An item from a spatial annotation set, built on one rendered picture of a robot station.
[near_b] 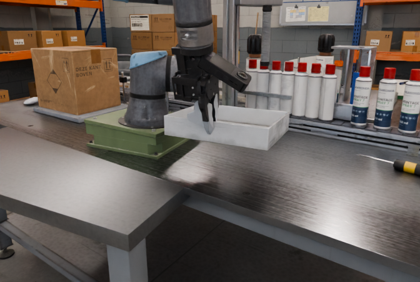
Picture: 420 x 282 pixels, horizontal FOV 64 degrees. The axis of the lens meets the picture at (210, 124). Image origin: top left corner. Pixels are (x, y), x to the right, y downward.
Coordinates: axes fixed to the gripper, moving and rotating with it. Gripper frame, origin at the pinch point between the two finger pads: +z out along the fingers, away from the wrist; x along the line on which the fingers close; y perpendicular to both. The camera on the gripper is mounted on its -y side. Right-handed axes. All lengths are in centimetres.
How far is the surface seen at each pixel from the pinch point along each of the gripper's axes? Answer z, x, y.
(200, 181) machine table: 15.2, 1.9, 3.9
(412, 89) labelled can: 7, -48, -48
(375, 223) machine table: 13.9, 6.7, -36.5
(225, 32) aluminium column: -9, -52, 14
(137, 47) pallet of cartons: 94, -353, 257
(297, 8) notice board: 68, -490, 45
